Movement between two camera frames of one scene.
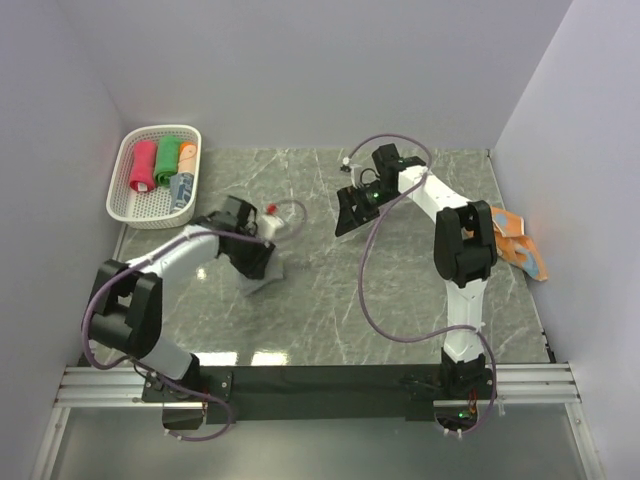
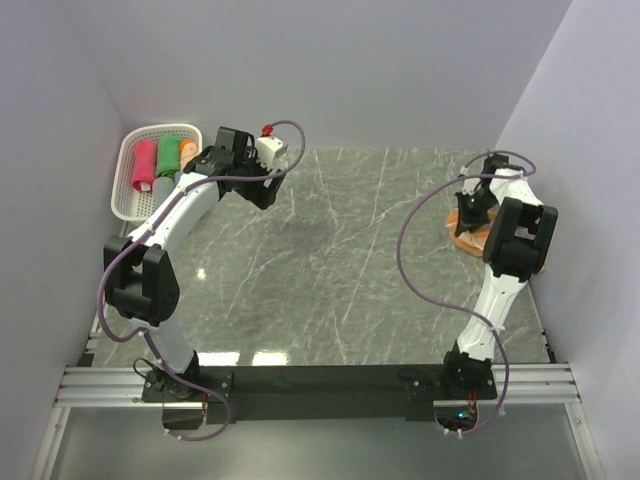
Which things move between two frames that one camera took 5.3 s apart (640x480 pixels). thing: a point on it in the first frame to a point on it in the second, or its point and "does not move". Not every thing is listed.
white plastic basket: (150, 209) does not move
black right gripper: (348, 220) to (462, 226)
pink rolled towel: (143, 167) does not move
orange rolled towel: (187, 157) does not move
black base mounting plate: (237, 395) does not move
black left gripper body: (249, 254) to (257, 193)
